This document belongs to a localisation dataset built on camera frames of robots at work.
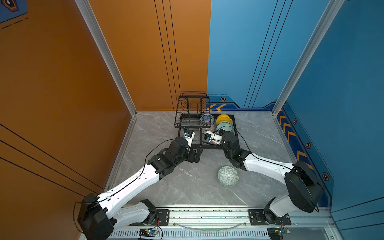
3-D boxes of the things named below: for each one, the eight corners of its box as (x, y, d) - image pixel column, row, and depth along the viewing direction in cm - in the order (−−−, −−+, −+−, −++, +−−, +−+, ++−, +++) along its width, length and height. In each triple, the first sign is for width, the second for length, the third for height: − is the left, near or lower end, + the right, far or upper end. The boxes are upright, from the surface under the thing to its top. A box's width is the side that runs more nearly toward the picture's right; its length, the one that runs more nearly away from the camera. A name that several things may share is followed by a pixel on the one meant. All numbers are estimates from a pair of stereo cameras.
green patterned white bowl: (218, 186, 85) (219, 183, 81) (217, 169, 91) (217, 165, 88) (238, 186, 85) (240, 183, 81) (235, 169, 91) (237, 165, 88)
